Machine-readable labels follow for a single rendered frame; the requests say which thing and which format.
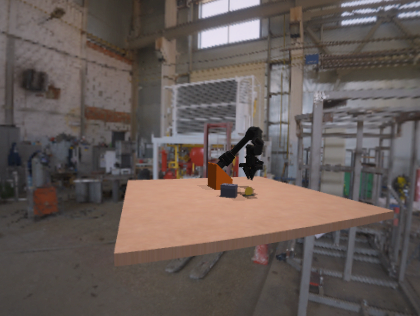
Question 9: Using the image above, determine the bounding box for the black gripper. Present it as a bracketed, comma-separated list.
[239, 155, 263, 180]

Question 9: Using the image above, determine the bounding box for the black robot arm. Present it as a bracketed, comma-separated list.
[217, 126, 264, 169]

